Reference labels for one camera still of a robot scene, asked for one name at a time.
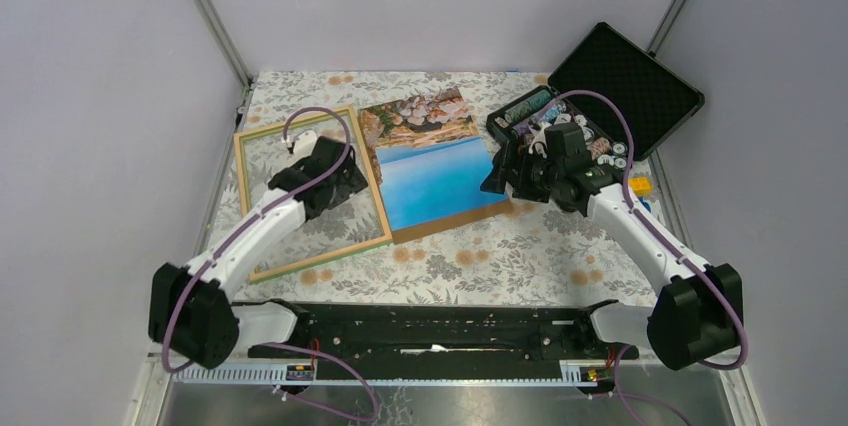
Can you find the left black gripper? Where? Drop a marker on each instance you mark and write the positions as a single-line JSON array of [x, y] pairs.
[[350, 182]]

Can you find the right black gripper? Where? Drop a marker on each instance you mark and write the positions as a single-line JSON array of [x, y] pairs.
[[516, 157]]

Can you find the wooden picture frame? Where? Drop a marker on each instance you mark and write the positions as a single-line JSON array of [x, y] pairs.
[[358, 224]]

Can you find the sea landscape photo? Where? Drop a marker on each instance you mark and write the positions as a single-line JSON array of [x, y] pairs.
[[429, 159]]

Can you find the brown backing board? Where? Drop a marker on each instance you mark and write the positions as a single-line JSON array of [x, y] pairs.
[[412, 233]]

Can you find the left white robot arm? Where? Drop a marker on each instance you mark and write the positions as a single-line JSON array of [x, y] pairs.
[[192, 309]]

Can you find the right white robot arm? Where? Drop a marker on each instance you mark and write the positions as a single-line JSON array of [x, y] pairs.
[[698, 312]]

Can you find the floral tablecloth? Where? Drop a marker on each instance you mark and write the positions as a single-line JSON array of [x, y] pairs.
[[532, 255]]

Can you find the yellow toy block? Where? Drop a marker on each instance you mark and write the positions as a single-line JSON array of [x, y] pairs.
[[641, 186]]

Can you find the black poker chip case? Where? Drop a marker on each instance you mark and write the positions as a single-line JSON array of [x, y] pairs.
[[625, 102]]

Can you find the blue toy block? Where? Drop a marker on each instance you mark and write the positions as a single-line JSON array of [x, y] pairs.
[[654, 206]]

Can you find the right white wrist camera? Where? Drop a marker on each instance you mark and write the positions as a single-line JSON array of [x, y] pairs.
[[537, 145]]

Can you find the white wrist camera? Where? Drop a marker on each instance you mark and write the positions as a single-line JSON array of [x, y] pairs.
[[301, 145], [537, 145]]

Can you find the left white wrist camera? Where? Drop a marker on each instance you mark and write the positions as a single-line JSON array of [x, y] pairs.
[[301, 145]]

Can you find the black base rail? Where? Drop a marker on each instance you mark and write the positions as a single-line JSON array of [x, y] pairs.
[[452, 343]]

